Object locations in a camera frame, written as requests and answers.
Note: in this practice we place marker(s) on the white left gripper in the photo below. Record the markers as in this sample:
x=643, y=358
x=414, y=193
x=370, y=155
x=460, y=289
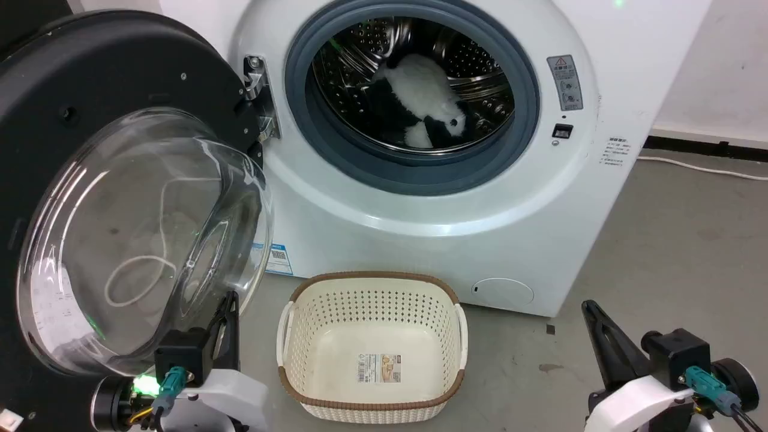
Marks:
x=228, y=399

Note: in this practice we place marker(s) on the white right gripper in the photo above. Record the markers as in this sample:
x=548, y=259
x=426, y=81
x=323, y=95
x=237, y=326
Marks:
x=636, y=405

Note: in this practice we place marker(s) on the white front-load washing machine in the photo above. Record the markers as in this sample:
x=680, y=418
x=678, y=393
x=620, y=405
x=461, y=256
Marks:
x=420, y=240

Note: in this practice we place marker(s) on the metal door hinge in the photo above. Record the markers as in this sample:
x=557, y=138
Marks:
x=259, y=90

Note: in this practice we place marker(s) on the black round door, glass bowl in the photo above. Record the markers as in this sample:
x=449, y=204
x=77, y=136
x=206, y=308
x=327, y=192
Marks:
x=90, y=60

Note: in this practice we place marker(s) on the blue and white energy label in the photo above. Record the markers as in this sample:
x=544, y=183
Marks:
x=277, y=259

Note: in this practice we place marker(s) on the round white filter cover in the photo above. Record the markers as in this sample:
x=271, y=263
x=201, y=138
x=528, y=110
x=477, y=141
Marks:
x=503, y=293

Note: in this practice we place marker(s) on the cream laundry basket, brown rim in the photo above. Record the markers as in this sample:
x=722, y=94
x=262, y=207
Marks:
x=372, y=336

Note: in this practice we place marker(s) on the paper label with barcode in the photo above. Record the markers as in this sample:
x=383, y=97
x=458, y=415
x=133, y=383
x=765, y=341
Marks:
x=379, y=368

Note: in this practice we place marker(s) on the small printed text sticker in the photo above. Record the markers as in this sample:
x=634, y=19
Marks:
x=615, y=153

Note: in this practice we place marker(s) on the black baseboard strip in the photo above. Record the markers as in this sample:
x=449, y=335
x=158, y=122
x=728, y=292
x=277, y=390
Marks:
x=708, y=149

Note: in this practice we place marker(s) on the grey warning sticker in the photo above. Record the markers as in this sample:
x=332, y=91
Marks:
x=564, y=84

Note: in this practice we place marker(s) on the perforated steel drum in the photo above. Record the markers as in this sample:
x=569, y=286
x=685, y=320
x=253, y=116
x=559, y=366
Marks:
x=354, y=60

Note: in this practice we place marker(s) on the black and white panda plush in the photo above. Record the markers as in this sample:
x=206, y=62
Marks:
x=420, y=84

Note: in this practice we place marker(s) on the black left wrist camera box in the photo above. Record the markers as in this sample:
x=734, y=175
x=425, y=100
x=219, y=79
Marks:
x=183, y=354

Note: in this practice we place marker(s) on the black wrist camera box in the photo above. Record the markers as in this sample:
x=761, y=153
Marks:
x=678, y=354
x=183, y=354

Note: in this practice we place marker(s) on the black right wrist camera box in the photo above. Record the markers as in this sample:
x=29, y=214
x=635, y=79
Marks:
x=678, y=354

